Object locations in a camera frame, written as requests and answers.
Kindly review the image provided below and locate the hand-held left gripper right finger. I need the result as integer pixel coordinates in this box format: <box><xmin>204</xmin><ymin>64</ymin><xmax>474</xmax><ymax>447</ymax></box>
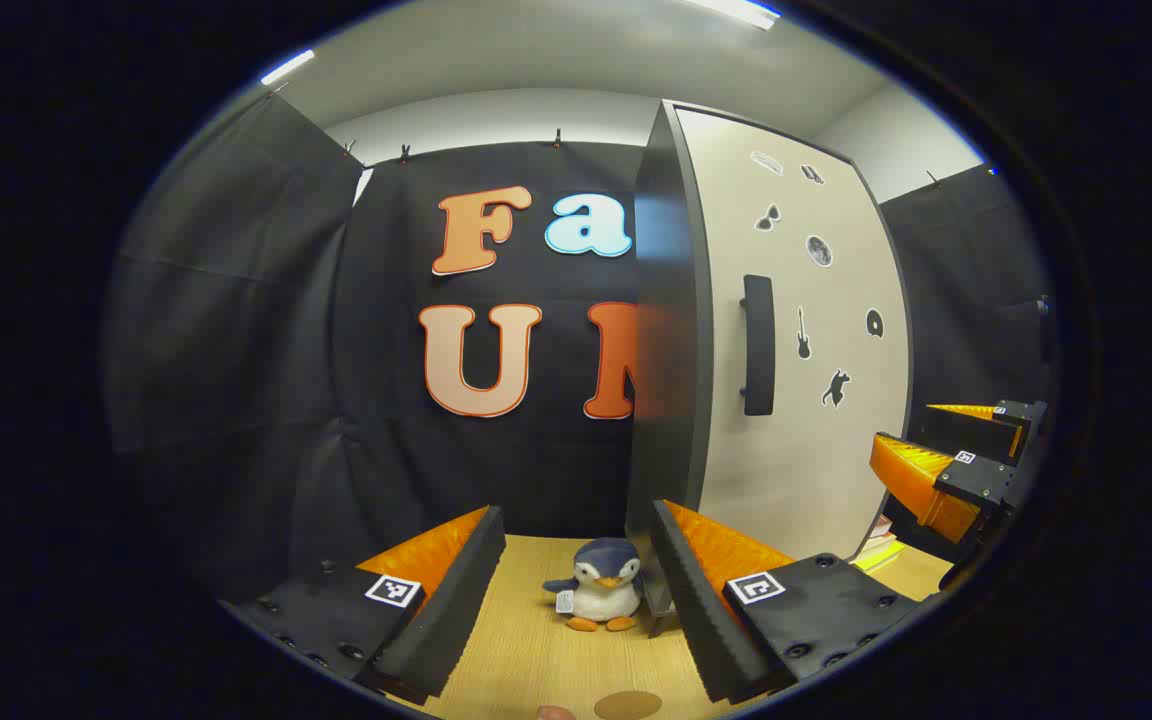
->
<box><xmin>649</xmin><ymin>500</ymin><xmax>922</xmax><ymax>706</ymax></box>

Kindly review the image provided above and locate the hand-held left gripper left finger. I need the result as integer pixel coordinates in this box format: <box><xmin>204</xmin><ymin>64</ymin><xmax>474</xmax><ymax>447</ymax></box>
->
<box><xmin>221</xmin><ymin>505</ymin><xmax>507</xmax><ymax>706</ymax></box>

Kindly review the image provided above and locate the round brown coaster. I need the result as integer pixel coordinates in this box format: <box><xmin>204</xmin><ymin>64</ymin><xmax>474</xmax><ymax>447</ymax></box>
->
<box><xmin>593</xmin><ymin>690</ymin><xmax>664</xmax><ymax>720</ymax></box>

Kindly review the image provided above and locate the light grey cabinet door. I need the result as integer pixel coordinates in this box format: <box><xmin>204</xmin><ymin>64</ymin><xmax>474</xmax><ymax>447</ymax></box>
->
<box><xmin>674</xmin><ymin>105</ymin><xmax>915</xmax><ymax>561</ymax></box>

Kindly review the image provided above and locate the black door handle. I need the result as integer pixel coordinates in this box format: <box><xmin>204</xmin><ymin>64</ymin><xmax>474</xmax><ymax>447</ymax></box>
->
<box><xmin>739</xmin><ymin>273</ymin><xmax>777</xmax><ymax>418</ymax></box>

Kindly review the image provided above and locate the dark grey cabinet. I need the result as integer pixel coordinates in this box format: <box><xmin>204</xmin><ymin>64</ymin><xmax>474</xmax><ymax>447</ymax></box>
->
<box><xmin>624</xmin><ymin>98</ymin><xmax>917</xmax><ymax>641</ymax></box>

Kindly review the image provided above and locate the penguin plush toy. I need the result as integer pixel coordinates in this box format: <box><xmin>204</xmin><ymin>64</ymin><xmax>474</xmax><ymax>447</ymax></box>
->
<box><xmin>541</xmin><ymin>537</ymin><xmax>649</xmax><ymax>634</ymax></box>

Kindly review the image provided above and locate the yellow book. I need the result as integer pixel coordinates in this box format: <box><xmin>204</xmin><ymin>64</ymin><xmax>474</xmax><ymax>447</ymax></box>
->
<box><xmin>851</xmin><ymin>540</ymin><xmax>907</xmax><ymax>573</ymax></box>

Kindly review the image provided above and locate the ceiling light strip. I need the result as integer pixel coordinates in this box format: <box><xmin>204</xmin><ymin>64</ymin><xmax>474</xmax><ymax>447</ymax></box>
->
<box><xmin>259</xmin><ymin>48</ymin><xmax>318</xmax><ymax>87</ymax></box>

